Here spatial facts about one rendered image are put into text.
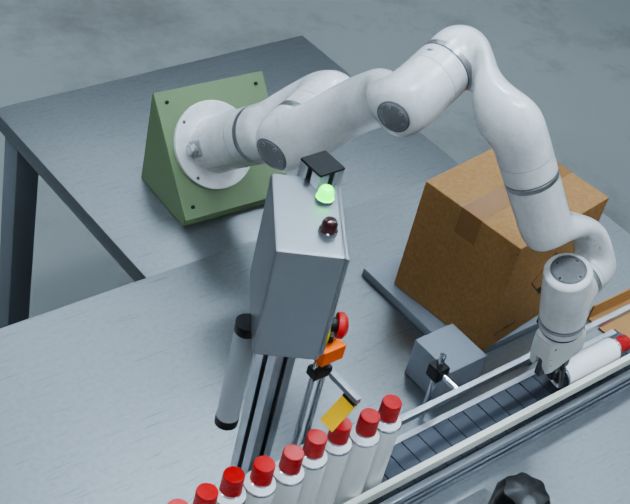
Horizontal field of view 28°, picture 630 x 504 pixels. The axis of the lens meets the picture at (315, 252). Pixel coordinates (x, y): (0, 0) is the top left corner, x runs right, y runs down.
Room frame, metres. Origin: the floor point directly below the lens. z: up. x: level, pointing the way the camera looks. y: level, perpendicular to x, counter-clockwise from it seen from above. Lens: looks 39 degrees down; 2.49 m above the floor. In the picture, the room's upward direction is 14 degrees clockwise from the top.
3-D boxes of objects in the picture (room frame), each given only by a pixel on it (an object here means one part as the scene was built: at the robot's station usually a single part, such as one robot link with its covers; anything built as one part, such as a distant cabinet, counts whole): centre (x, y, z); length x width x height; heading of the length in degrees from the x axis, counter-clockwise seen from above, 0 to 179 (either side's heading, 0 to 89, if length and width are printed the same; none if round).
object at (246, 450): (1.43, 0.02, 1.16); 0.04 x 0.04 x 0.67; 47
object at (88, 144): (2.31, 0.14, 0.81); 0.90 x 0.90 x 0.04; 48
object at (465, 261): (2.06, -0.36, 0.99); 0.30 x 0.24 x 0.27; 144
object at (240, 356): (1.31, 0.07, 1.18); 0.04 x 0.04 x 0.21
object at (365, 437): (1.39, -0.15, 0.98); 0.05 x 0.05 x 0.20
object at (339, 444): (1.36, -0.11, 0.98); 0.05 x 0.05 x 0.20
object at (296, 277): (1.34, 0.02, 1.38); 0.17 x 0.10 x 0.19; 13
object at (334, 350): (1.39, -0.07, 1.04); 0.10 x 0.04 x 0.33; 47
